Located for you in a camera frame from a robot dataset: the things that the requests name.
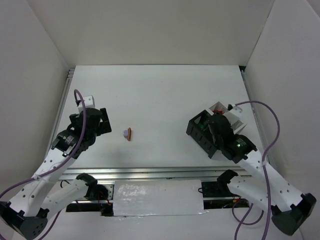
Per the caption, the lavender lego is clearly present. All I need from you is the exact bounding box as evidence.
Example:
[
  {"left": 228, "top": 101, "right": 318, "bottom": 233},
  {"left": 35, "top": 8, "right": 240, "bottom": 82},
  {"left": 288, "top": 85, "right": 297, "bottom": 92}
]
[{"left": 123, "top": 130, "right": 129, "bottom": 139}]

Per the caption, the brown lego plate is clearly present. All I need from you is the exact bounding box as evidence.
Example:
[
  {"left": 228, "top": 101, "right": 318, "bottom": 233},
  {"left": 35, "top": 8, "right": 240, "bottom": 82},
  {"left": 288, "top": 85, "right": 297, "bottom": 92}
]
[{"left": 127, "top": 127, "right": 132, "bottom": 141}]

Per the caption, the red green half-round lego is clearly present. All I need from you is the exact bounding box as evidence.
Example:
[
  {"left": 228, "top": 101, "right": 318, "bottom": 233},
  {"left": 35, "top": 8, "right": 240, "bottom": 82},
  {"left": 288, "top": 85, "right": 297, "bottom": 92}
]
[{"left": 213, "top": 109, "right": 224, "bottom": 114}]

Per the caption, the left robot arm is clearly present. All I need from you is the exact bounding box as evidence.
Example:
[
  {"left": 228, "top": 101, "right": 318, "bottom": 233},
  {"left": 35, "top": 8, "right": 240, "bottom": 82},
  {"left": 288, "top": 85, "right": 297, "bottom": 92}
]
[{"left": 0, "top": 107, "right": 112, "bottom": 240}]

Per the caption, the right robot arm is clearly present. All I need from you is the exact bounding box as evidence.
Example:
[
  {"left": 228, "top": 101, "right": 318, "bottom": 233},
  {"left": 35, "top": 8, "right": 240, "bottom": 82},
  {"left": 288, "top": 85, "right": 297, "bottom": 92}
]
[{"left": 206, "top": 113, "right": 317, "bottom": 236}]

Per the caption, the black compartment container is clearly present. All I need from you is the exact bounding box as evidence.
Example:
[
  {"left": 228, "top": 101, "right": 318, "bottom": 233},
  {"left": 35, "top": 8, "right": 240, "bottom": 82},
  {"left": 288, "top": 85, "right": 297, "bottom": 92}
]
[{"left": 185, "top": 100, "right": 248, "bottom": 160}]

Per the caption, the white taped cover sheet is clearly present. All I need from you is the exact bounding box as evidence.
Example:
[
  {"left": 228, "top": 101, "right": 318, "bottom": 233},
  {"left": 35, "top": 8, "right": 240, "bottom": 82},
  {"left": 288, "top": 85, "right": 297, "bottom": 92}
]
[{"left": 113, "top": 180, "right": 205, "bottom": 217}]

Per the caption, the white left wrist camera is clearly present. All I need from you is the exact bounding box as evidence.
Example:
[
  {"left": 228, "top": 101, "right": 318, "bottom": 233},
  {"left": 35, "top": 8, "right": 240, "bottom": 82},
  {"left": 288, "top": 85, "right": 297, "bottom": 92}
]
[{"left": 75, "top": 95, "right": 96, "bottom": 114}]

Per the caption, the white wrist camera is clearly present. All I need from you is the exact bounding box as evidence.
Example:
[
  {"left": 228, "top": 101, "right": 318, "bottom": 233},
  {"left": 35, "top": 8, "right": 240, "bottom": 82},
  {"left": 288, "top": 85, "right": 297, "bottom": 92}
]
[
  {"left": 224, "top": 104, "right": 243, "bottom": 122},
  {"left": 75, "top": 95, "right": 96, "bottom": 114}
]

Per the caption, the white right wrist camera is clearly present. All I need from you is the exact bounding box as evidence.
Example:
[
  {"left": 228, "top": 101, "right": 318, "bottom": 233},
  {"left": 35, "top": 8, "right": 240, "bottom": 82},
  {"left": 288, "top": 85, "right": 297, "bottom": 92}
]
[{"left": 224, "top": 104, "right": 243, "bottom": 122}]

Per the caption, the aluminium right rail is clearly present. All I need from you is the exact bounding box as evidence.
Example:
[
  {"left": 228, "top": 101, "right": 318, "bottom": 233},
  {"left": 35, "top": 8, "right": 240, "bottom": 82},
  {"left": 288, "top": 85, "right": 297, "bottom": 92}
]
[{"left": 239, "top": 65, "right": 268, "bottom": 153}]

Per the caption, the aluminium front rail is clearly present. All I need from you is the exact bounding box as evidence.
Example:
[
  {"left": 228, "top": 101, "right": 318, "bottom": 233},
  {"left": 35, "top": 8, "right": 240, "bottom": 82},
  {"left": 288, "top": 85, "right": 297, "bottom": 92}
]
[{"left": 60, "top": 166, "right": 250, "bottom": 181}]

